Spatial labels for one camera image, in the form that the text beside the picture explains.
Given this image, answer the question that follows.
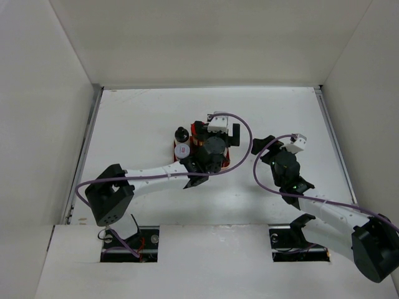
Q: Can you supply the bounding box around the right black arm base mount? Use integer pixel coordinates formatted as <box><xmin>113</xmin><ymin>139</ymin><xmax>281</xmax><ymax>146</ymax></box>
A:
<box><xmin>269</xmin><ymin>214</ymin><xmax>330</xmax><ymax>262</ymax></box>

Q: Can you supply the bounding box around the small jar pink label lid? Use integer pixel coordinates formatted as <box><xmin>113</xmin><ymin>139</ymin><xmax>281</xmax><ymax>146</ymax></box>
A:
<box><xmin>174</xmin><ymin>143</ymin><xmax>191</xmax><ymax>160</ymax></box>

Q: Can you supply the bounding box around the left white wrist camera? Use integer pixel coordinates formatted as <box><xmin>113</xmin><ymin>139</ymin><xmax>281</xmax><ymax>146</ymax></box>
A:
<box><xmin>207</xmin><ymin>112</ymin><xmax>229</xmax><ymax>134</ymax></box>

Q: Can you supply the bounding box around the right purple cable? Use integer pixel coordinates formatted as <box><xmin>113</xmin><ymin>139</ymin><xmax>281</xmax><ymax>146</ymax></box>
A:
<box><xmin>253</xmin><ymin>134</ymin><xmax>399</xmax><ymax>233</ymax></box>

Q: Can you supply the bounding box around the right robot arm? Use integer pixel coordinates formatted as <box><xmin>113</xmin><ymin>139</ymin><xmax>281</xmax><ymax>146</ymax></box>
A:
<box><xmin>251</xmin><ymin>134</ymin><xmax>398</xmax><ymax>283</ymax></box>

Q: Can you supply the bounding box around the purple cable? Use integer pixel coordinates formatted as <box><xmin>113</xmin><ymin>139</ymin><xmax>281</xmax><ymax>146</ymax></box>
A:
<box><xmin>75</xmin><ymin>112</ymin><xmax>253</xmax><ymax>259</ymax></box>
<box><xmin>253</xmin><ymin>134</ymin><xmax>399</xmax><ymax>233</ymax></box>

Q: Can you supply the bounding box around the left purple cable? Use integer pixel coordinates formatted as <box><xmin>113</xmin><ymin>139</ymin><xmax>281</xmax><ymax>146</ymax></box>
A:
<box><xmin>75</xmin><ymin>112</ymin><xmax>253</xmax><ymax>259</ymax></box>

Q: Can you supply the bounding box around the red rectangular tray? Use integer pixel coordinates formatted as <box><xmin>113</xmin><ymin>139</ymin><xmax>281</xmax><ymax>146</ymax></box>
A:
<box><xmin>173</xmin><ymin>137</ymin><xmax>230</xmax><ymax>172</ymax></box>

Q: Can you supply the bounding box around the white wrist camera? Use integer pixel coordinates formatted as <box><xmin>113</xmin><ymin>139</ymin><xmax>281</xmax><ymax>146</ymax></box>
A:
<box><xmin>207</xmin><ymin>112</ymin><xmax>229</xmax><ymax>134</ymax></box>
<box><xmin>281</xmin><ymin>133</ymin><xmax>307</xmax><ymax>154</ymax></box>

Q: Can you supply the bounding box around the red lid sauce jar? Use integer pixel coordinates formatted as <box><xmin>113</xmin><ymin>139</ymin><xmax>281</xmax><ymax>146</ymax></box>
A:
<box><xmin>191</xmin><ymin>121</ymin><xmax>203</xmax><ymax>146</ymax></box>

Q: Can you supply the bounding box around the white bottle black cap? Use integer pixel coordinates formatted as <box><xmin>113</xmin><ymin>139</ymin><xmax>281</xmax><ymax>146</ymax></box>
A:
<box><xmin>174</xmin><ymin>126</ymin><xmax>190</xmax><ymax>145</ymax></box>

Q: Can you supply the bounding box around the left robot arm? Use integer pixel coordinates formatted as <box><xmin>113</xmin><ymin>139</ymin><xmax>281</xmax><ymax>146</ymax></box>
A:
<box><xmin>85</xmin><ymin>116</ymin><xmax>241</xmax><ymax>249</ymax></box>

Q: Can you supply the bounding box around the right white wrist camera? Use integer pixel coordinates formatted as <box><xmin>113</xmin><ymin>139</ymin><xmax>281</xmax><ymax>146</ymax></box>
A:
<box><xmin>281</xmin><ymin>133</ymin><xmax>307</xmax><ymax>154</ymax></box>

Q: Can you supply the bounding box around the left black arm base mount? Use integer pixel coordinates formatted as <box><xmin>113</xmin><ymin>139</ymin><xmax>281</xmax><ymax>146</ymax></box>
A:
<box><xmin>97</xmin><ymin>214</ymin><xmax>160</xmax><ymax>263</ymax></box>

